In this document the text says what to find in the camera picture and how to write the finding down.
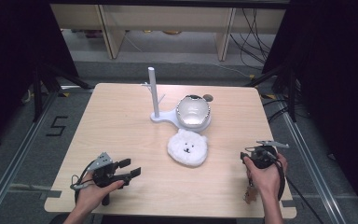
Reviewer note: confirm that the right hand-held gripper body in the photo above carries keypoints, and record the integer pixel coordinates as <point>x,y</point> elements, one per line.
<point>263,155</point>

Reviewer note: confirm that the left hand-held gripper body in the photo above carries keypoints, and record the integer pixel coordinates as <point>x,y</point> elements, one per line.
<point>103,173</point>

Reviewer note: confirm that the white fluffy bear face pouch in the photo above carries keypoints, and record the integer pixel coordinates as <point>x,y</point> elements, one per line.
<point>187,148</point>

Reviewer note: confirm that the person's right hand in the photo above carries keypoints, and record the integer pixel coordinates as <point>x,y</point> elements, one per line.
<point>266,177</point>

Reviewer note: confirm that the person's left hand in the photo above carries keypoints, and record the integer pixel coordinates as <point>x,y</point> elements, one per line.
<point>93,195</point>

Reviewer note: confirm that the white bowl-shaped mirror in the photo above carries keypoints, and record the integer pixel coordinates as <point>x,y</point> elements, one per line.
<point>193,111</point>

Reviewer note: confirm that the black metal stand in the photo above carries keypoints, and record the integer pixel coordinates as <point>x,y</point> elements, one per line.
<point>284,90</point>
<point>45,84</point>

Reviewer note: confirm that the white tree-shaped stand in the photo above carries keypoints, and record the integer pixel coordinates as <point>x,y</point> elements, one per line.
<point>167,105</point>

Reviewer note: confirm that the beige wooden cabinet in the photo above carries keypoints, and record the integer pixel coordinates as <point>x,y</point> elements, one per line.
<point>167,28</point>

